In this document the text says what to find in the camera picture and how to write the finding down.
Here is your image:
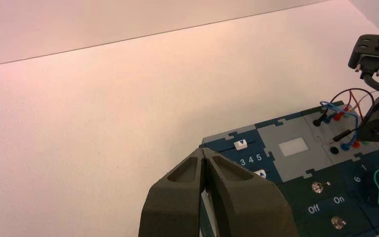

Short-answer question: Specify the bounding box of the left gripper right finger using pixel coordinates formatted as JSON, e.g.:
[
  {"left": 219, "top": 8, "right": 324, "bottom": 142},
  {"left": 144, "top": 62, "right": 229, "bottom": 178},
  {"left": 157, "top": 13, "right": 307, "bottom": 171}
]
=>
[{"left": 204, "top": 148, "right": 300, "bottom": 237}]

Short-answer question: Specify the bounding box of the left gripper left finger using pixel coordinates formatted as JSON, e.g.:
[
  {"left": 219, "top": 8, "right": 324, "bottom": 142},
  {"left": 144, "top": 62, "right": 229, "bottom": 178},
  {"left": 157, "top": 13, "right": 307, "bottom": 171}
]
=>
[{"left": 139, "top": 148, "right": 207, "bottom": 237}]

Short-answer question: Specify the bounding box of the red banana plug wire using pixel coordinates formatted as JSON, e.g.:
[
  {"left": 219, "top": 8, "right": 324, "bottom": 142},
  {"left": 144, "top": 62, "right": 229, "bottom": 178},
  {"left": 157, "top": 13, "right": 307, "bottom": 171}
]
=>
[{"left": 333, "top": 90, "right": 365, "bottom": 122}]

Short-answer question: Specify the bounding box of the dark teal grey task box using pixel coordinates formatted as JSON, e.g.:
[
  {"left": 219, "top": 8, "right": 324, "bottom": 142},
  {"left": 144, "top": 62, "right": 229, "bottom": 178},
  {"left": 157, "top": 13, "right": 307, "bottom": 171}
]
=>
[{"left": 198, "top": 100, "right": 379, "bottom": 237}]

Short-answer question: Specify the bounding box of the white rectangular display screen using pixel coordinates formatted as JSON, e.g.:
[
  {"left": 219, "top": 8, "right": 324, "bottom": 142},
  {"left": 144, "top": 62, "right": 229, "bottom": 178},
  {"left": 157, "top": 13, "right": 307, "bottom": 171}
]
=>
[{"left": 278, "top": 137, "right": 309, "bottom": 157}]

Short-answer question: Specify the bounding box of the white banana plug wire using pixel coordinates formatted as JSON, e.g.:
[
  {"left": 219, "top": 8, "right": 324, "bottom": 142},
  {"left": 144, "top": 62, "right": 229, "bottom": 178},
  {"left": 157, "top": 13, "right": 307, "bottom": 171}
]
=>
[{"left": 351, "top": 92, "right": 378, "bottom": 107}]

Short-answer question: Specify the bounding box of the blue banana plug wire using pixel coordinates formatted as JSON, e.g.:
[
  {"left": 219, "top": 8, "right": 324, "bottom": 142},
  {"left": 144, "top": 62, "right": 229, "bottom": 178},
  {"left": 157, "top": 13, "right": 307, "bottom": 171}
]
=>
[{"left": 319, "top": 100, "right": 361, "bottom": 152}]

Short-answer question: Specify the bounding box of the black banana plug wire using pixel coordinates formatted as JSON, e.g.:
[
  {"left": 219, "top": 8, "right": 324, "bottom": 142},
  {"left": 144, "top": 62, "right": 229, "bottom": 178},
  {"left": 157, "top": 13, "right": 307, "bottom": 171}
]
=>
[{"left": 312, "top": 87, "right": 376, "bottom": 145}]

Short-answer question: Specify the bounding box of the metal toggle switch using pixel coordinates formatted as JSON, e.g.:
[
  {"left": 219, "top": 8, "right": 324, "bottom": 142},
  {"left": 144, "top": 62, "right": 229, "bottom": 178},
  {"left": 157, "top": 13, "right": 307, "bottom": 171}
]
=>
[
  {"left": 311, "top": 181, "right": 331, "bottom": 194},
  {"left": 331, "top": 216, "right": 347, "bottom": 230}
]

